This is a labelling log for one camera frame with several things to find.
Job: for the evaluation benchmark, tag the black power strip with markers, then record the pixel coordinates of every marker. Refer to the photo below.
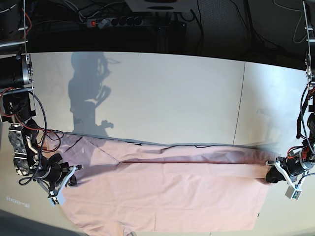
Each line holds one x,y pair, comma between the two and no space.
115,22

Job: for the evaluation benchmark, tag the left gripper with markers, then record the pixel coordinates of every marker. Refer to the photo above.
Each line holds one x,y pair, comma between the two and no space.
292,168

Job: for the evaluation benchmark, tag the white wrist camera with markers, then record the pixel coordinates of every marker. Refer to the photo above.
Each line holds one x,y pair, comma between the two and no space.
293,192
56,198

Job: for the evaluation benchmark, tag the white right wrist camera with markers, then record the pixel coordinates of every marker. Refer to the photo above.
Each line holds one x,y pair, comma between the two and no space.
56,198

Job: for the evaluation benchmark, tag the black table leg post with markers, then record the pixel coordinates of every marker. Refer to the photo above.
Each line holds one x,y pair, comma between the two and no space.
162,40

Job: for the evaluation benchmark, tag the pink T-shirt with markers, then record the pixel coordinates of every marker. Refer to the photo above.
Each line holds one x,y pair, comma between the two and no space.
125,187

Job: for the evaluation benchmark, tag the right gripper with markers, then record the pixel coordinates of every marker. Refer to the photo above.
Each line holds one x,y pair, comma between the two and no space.
52,173

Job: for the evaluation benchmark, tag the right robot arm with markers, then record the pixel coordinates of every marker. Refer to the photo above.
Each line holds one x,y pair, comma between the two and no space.
18,107

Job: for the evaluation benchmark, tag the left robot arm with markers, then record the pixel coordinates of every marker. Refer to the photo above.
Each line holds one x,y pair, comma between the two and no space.
306,118

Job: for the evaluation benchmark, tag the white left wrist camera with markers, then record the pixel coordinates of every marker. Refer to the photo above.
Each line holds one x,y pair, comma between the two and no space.
293,192

